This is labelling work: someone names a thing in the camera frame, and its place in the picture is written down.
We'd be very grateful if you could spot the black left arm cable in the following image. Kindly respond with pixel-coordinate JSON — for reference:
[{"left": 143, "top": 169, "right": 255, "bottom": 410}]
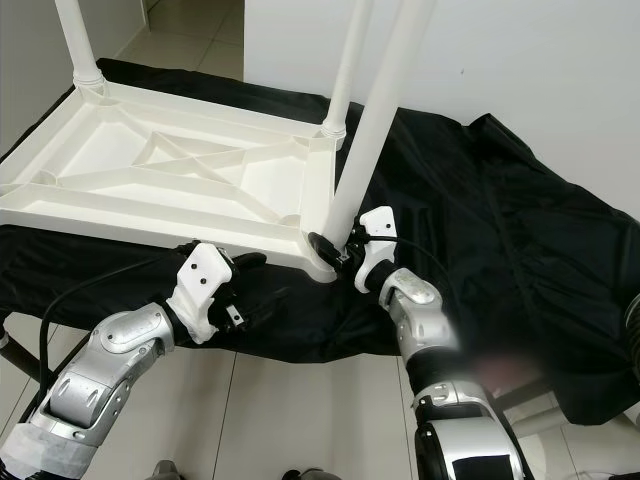
[{"left": 40, "top": 240, "right": 196, "bottom": 401}]

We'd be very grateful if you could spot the black cloth cover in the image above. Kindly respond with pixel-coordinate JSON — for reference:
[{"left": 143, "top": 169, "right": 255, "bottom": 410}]
[{"left": 0, "top": 57, "right": 640, "bottom": 426}]

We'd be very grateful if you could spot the grey stand pole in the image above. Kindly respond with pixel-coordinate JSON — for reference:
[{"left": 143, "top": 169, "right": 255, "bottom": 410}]
[{"left": 530, "top": 405, "right": 631, "bottom": 441}]

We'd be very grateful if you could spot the white plastic table top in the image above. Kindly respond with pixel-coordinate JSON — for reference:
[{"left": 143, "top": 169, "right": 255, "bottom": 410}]
[{"left": 0, "top": 78, "right": 341, "bottom": 281}]

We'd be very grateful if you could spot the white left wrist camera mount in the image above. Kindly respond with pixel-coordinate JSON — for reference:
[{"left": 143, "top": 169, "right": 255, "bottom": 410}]
[{"left": 165, "top": 242, "right": 239, "bottom": 346}]

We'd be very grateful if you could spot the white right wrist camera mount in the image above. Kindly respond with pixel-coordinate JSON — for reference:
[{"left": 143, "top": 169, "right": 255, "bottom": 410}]
[{"left": 355, "top": 206, "right": 398, "bottom": 294}]

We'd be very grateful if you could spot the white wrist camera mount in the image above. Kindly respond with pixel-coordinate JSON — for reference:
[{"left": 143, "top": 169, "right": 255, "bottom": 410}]
[
  {"left": 355, "top": 206, "right": 398, "bottom": 294},
  {"left": 165, "top": 242, "right": 239, "bottom": 346}
]

